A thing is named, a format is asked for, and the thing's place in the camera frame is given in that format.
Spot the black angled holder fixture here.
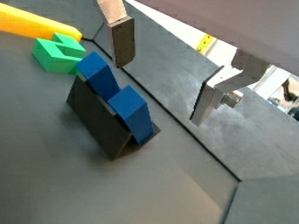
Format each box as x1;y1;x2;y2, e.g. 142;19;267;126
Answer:
67;76;161;160

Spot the blue U-shaped block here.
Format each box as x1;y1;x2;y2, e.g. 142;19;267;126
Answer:
78;52;155;144

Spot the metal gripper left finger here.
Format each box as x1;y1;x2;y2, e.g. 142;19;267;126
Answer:
96;0;136;68

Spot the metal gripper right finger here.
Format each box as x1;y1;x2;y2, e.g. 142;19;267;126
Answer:
190;49;270;126

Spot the green stepped block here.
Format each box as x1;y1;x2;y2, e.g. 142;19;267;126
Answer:
32;32;87;74

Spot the yellow long bar block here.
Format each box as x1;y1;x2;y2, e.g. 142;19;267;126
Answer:
0;3;83;41

